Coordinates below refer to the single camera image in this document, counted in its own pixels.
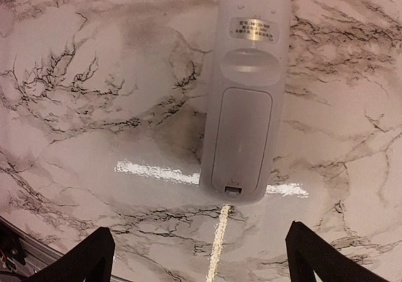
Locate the aluminium table front rail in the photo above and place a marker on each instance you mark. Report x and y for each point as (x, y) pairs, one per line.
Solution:
(21, 253)

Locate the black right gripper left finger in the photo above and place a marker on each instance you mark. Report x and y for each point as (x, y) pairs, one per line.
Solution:
(89, 260)

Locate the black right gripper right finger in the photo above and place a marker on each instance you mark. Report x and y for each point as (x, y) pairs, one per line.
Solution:
(309, 256)

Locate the white remote control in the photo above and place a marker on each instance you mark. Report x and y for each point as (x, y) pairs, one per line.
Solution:
(244, 105)

